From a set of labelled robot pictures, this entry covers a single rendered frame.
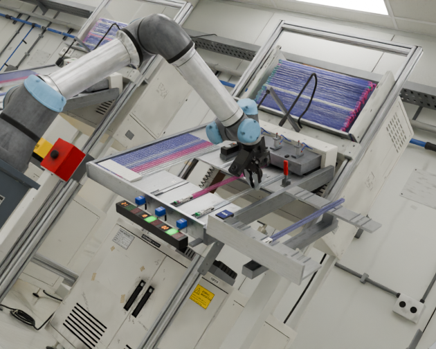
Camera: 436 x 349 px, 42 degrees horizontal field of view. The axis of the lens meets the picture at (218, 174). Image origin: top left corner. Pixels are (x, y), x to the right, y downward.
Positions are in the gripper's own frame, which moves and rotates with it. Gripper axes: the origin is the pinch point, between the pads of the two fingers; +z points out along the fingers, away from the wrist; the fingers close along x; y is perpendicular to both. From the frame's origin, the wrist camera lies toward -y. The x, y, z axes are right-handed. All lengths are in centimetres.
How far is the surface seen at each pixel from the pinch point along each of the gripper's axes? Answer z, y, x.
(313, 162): 3.8, 28.4, -6.0
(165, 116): 43, 62, 135
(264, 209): 1.4, -6.2, -10.0
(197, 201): -4.6, -20.9, 7.8
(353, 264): 143, 102, 27
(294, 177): 5.7, 18.5, -4.0
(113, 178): -9, -32, 41
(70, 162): 7, -25, 90
